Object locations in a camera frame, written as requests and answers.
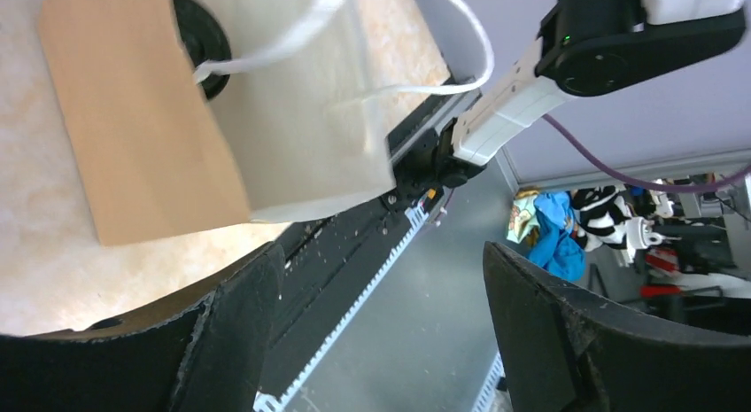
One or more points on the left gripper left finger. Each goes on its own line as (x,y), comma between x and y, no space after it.
(201,348)

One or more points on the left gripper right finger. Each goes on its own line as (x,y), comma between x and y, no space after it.
(565,348)

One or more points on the brown paper takeout bag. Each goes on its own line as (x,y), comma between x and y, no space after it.
(289,129)

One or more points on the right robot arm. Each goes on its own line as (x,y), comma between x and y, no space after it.
(584,48)

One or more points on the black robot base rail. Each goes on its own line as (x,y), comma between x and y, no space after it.
(332,265)

